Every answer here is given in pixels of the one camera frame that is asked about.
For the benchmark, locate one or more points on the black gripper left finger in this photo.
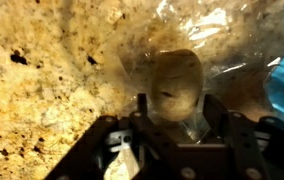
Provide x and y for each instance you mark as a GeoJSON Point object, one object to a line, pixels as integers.
{"type": "Point", "coordinates": [93, 153]}

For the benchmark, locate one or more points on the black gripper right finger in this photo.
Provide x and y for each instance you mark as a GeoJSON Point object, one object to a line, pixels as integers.
{"type": "Point", "coordinates": [236, 148]}

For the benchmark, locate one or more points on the blue plastic potato bag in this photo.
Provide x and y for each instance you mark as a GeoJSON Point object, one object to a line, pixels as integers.
{"type": "Point", "coordinates": [235, 41]}

